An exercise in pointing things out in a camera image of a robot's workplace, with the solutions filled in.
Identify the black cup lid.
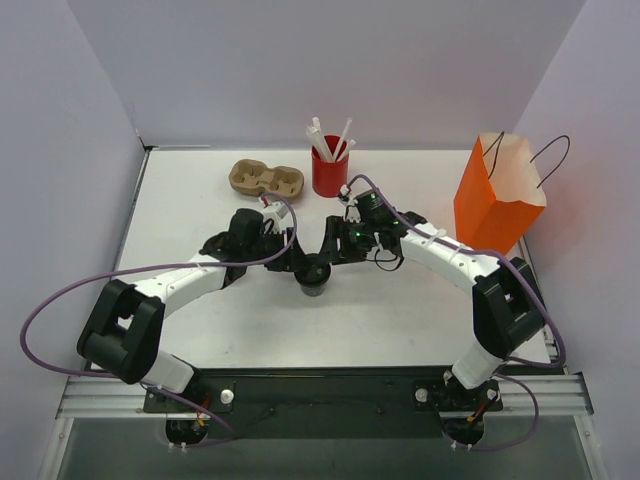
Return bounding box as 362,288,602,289
294,254,331,288

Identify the dark coffee cup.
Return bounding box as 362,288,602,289
300,281,326,297

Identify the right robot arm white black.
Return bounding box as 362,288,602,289
328,185,547,408

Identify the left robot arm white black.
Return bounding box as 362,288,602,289
77,201,295,411

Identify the brown cardboard cup carrier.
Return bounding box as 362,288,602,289
228,159,305,202

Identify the red straw holder cup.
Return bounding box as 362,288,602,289
311,135,349,198

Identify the wrapped white straw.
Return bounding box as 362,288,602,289
306,117,334,163
333,118,353,162
338,139,356,161

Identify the orange paper bag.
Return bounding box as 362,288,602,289
453,132,547,255

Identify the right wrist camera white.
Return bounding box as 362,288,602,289
338,185,361,224

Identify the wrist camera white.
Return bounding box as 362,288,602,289
260,197,290,234
338,185,361,224

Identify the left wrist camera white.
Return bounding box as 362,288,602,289
260,197,290,234

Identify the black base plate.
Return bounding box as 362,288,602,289
143,366,503,445

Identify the aluminium frame rail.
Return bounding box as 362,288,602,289
57,373,594,419

